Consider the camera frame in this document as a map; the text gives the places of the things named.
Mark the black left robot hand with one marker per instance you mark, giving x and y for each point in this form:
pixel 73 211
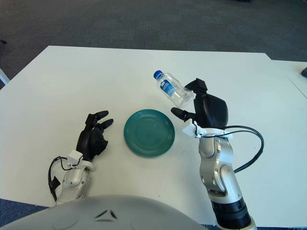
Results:
pixel 88 143

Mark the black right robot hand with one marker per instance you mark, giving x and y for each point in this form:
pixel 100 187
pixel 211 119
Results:
pixel 213 110

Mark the clear plastic water bottle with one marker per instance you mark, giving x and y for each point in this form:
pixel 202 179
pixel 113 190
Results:
pixel 172 86

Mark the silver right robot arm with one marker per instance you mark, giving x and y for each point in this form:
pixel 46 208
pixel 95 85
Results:
pixel 216 163

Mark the green ribbed plate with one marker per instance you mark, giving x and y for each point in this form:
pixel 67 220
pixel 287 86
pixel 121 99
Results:
pixel 148 134

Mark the grey robot torso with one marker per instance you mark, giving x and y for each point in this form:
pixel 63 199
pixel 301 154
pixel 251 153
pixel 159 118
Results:
pixel 72 215

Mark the white desk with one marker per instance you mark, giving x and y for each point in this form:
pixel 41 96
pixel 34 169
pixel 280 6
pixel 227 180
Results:
pixel 3 76
pixel 295 72

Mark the blue fabric pad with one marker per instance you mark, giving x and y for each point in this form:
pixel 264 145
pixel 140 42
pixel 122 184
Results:
pixel 14 208

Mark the small dark desk object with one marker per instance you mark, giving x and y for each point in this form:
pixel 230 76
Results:
pixel 305 72

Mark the black office chair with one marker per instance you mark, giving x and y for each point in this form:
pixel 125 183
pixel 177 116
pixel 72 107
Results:
pixel 3 42

